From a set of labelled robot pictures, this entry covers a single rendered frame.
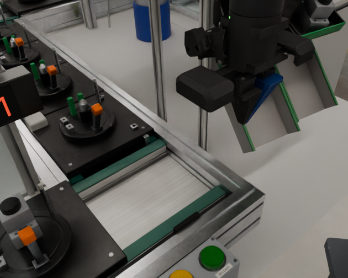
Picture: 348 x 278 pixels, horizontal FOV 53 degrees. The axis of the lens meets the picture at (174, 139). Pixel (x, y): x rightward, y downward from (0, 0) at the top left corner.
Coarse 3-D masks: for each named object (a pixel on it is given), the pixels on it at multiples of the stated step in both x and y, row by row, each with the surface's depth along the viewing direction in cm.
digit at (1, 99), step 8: (0, 88) 53; (8, 88) 54; (0, 96) 54; (8, 96) 54; (0, 104) 54; (8, 104) 55; (16, 104) 56; (0, 112) 55; (8, 112) 56; (16, 112) 57; (0, 120) 56; (8, 120) 56
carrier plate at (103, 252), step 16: (48, 192) 72; (64, 192) 72; (32, 208) 68; (64, 208) 68; (80, 208) 68; (0, 224) 66; (80, 224) 65; (96, 224) 65; (80, 240) 62; (96, 240) 62; (112, 240) 62; (80, 256) 60; (96, 256) 60; (112, 256) 60; (64, 272) 58; (80, 272) 58; (96, 272) 58; (112, 272) 59
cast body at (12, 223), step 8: (8, 200) 54; (16, 200) 54; (24, 200) 55; (0, 208) 53; (8, 208) 53; (16, 208) 53; (24, 208) 54; (0, 216) 53; (8, 216) 53; (16, 216) 53; (24, 216) 54; (32, 216) 55; (8, 224) 53; (16, 224) 54; (24, 224) 55; (32, 224) 55; (8, 232) 54; (16, 232) 54; (40, 232) 56; (16, 240) 54; (16, 248) 55
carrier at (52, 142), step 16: (80, 96) 87; (96, 96) 99; (112, 96) 99; (64, 112) 94; (80, 112) 84; (112, 112) 89; (128, 112) 92; (32, 128) 87; (48, 128) 88; (64, 128) 85; (80, 128) 85; (112, 128) 86; (128, 128) 87; (144, 128) 87; (48, 144) 84; (64, 144) 83; (80, 144) 83; (96, 144) 83; (112, 144) 83; (128, 144) 84; (64, 160) 79; (80, 160) 79; (96, 160) 79
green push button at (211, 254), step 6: (210, 246) 60; (204, 252) 60; (210, 252) 59; (216, 252) 59; (222, 252) 60; (204, 258) 59; (210, 258) 59; (216, 258) 59; (222, 258) 59; (204, 264) 58; (210, 264) 58; (216, 264) 58; (222, 264) 59
